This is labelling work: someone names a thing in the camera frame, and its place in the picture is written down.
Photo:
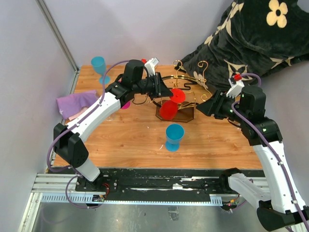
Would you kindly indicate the cyan wine glass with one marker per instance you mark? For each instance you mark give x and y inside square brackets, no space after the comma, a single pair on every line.
[99,66]
[174,135]

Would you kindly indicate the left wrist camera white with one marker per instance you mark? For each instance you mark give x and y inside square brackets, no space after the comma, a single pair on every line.
[150,65]

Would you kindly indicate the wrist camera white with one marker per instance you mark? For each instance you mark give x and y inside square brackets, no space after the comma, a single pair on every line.
[150,65]
[236,84]

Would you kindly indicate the aluminium corner rail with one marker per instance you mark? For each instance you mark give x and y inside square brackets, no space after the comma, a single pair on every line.
[56,32]

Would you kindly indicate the red wine glass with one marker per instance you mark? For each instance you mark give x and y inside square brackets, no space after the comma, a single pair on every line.
[169,108]

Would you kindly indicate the black floral plush pillow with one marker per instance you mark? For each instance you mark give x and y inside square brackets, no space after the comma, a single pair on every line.
[253,36]

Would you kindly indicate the gold wire wine glass rack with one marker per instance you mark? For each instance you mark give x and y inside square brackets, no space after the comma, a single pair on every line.
[180,107]

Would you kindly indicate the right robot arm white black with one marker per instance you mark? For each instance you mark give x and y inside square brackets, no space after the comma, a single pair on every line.
[282,206]

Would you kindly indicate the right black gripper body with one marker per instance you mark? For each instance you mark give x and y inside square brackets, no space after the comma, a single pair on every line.
[222,110]

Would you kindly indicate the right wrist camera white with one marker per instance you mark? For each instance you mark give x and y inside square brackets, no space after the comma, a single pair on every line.
[236,84]

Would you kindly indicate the purple cloth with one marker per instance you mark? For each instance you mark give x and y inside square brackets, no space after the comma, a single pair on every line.
[73,105]

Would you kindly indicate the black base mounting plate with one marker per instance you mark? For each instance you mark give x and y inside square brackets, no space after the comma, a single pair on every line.
[147,184]

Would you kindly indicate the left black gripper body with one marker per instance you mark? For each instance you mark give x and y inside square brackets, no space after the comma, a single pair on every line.
[153,85]

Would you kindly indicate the magenta wine glass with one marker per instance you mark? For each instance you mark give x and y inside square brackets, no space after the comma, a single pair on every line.
[127,105]

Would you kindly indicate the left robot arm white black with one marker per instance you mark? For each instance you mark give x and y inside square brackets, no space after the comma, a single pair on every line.
[138,78]

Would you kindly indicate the slotted grey cable duct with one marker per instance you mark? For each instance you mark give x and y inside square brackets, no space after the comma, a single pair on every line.
[97,199]

